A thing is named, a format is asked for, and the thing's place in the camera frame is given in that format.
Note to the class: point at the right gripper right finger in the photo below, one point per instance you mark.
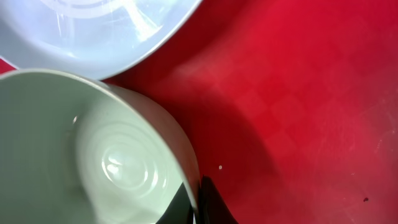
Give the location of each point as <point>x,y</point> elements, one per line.
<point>212,208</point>

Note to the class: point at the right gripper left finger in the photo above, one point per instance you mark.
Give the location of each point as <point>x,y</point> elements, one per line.
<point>179,210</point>

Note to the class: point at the green bowl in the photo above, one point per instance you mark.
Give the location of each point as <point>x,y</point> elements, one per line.
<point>74,150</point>

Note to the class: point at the large light blue plate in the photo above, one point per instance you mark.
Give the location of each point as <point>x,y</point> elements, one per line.
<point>96,39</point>

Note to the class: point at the red serving tray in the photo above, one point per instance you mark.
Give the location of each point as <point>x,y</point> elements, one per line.
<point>291,106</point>

